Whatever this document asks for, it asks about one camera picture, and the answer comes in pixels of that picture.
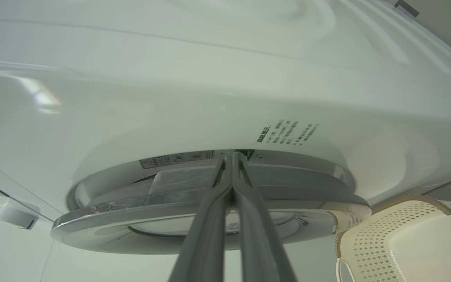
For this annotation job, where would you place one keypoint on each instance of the white front-load washing machine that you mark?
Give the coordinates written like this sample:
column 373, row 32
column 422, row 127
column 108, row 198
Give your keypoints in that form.
column 170, row 78

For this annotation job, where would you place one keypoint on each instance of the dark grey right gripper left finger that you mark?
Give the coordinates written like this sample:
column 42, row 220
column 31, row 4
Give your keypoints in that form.
column 210, row 235

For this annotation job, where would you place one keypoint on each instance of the round dark washing machine door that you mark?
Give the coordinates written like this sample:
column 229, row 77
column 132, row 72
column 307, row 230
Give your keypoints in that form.
column 112, row 231

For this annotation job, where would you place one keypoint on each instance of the cream perforated laundry basket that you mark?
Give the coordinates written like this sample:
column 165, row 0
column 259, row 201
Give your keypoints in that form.
column 405, row 243

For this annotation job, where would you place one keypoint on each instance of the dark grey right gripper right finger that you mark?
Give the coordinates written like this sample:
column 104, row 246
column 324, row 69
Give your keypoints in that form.
column 257, row 243

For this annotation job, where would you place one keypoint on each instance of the grey warning label sticker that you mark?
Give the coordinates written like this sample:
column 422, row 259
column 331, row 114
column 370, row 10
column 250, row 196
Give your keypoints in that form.
column 174, row 159

